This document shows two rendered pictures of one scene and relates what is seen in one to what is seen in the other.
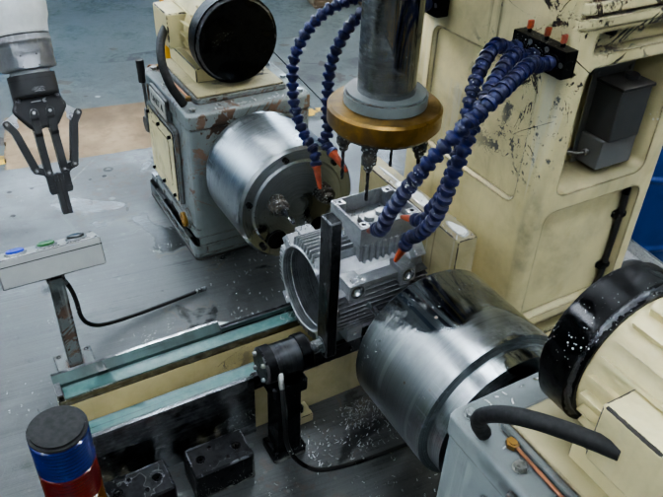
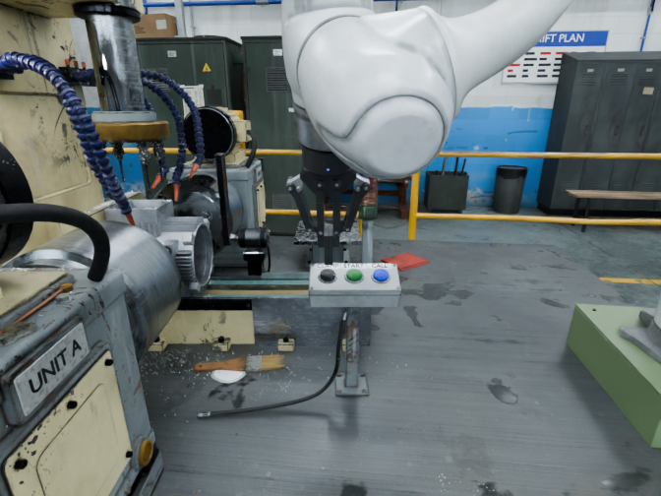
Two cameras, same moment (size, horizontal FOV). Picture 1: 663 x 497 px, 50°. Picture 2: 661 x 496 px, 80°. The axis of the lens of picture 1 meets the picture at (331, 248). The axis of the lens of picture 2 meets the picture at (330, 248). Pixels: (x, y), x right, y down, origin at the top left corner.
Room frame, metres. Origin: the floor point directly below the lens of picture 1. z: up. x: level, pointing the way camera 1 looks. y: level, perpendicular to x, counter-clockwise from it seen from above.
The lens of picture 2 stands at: (1.59, 0.80, 1.37)
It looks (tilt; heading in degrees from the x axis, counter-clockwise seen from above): 20 degrees down; 211
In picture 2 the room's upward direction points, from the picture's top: straight up
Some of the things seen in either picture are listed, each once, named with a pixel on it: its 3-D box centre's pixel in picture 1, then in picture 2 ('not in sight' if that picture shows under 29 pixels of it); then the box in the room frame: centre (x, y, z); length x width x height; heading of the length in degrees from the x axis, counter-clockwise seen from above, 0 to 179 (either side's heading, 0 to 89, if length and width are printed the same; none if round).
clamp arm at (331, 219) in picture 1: (328, 289); (224, 200); (0.82, 0.00, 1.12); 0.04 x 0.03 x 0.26; 121
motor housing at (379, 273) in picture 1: (351, 272); (163, 254); (1.01, -0.04, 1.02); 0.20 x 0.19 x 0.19; 121
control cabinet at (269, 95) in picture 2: not in sight; (288, 146); (-1.77, -1.73, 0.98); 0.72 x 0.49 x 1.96; 115
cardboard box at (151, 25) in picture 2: not in sight; (157, 30); (-1.27, -2.88, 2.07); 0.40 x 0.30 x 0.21; 107
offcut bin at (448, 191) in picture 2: not in sight; (447, 181); (-3.81, -0.61, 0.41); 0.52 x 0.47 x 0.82; 115
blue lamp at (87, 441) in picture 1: (62, 445); not in sight; (0.47, 0.27, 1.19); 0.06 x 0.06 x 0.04
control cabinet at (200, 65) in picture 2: not in sight; (194, 144); (-1.35, -2.63, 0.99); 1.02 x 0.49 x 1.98; 115
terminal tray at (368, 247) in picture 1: (374, 223); (142, 218); (1.03, -0.07, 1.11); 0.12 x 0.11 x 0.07; 121
